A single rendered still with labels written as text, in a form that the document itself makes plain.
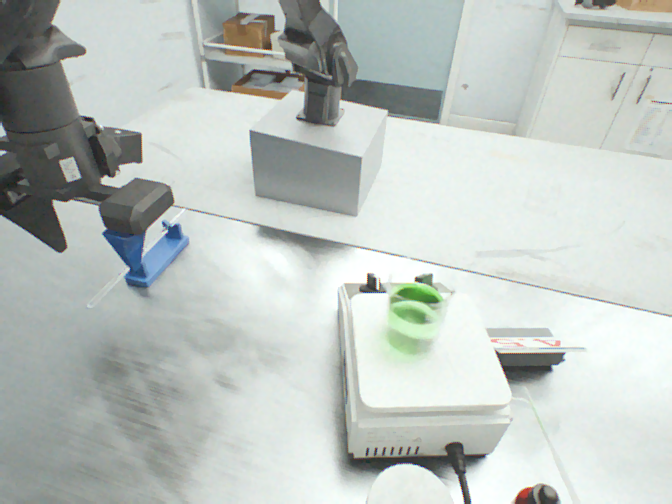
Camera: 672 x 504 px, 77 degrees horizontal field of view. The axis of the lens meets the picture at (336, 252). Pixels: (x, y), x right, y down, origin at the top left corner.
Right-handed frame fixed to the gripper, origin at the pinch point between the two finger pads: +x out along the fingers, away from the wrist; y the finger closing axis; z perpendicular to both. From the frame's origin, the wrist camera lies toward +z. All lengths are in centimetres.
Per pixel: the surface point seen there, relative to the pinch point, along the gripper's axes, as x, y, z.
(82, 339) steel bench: 10.5, 0.2, -5.5
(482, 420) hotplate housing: 3.7, -40.6, -6.6
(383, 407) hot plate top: 1.6, -32.8, -9.1
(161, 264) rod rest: 9.4, -1.7, 6.8
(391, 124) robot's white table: 10, -22, 64
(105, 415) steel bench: 10.5, -8.0, -12.3
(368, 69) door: 65, 28, 293
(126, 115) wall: 53, 109, 132
